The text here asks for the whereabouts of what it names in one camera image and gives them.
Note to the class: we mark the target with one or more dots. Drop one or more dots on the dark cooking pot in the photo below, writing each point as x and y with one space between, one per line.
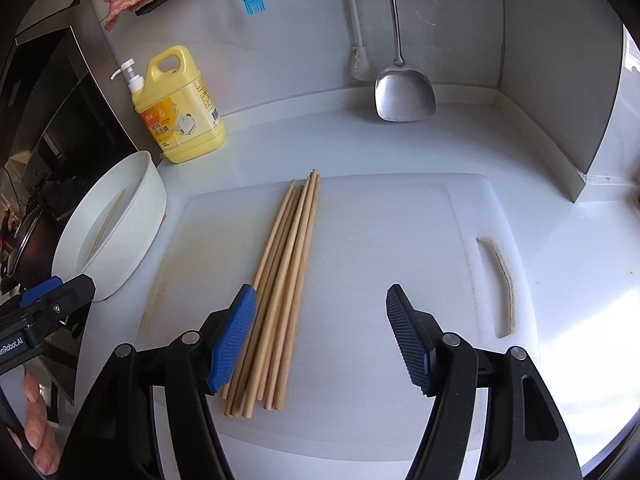
30 240

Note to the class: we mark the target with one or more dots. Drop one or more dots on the yellow dish soap bottle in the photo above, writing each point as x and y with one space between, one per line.
185 110

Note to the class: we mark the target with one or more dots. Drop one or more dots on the window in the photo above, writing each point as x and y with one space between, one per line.
632 110

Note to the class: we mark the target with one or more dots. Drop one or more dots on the white plastic cutting board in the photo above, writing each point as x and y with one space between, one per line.
375 240

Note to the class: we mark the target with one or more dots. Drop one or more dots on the bundle of wooden chopsticks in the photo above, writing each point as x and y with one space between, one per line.
265 300

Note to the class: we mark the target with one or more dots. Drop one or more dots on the white bottle brush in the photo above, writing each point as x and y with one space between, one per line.
356 25

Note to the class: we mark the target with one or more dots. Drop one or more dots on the person's left hand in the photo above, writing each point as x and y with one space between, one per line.
42 430

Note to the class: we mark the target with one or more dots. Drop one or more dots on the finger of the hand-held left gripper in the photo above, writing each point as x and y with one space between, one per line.
75 295
40 292

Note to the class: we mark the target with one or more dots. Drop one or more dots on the black range hood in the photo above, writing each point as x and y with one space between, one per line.
65 100

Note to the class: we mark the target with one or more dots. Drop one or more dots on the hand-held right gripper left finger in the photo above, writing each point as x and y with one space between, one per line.
232 340

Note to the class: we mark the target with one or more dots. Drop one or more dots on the steel cooking spatula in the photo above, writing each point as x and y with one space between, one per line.
402 95

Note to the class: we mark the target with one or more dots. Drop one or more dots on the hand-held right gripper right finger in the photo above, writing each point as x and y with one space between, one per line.
407 345

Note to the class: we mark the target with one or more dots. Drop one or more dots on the white round bowl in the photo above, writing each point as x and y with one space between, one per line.
145 220

